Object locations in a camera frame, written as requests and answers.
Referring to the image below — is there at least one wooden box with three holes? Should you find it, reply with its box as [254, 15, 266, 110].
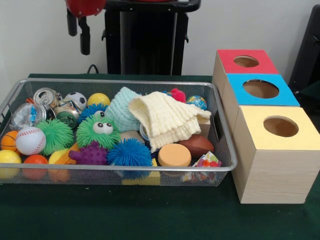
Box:
[212, 49, 320, 205]

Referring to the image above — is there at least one mint green knitted cloth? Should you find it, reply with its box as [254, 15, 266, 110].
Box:
[105, 87, 144, 134]

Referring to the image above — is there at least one small brown football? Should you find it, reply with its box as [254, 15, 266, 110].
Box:
[178, 134, 215, 160]

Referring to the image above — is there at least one white baseball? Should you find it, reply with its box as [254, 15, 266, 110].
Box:
[15, 126, 47, 156]

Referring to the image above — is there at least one yellow ball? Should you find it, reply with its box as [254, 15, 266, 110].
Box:
[87, 93, 111, 107]

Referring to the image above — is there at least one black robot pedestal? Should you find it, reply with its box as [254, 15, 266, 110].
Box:
[102, 0, 201, 76]

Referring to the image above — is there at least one green spiky ball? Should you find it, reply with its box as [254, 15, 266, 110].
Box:
[35, 119, 75, 157]

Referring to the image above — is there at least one dark green table cloth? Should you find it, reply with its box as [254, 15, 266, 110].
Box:
[0, 74, 320, 240]

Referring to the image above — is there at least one green fuzzy ball with eyes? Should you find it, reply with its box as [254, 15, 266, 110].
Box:
[75, 113, 122, 150]

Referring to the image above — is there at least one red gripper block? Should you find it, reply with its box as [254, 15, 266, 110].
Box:
[65, 0, 107, 56]

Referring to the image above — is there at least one clear mesh bin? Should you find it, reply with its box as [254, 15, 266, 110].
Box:
[0, 78, 238, 188]

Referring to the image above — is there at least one black cable loop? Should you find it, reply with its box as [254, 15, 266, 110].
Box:
[87, 63, 101, 75]

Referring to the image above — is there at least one pale yellow knitted cloth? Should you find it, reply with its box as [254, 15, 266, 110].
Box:
[128, 91, 212, 153]

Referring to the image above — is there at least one blue spiky ball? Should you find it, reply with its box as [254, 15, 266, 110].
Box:
[106, 138, 153, 171]

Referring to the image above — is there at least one clear plastic bottle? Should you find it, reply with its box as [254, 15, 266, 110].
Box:
[10, 102, 47, 131]

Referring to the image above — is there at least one purple spiky ball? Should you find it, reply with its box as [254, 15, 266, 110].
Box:
[68, 140, 108, 166]

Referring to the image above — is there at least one orange round disc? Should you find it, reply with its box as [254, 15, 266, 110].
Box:
[158, 143, 192, 169]

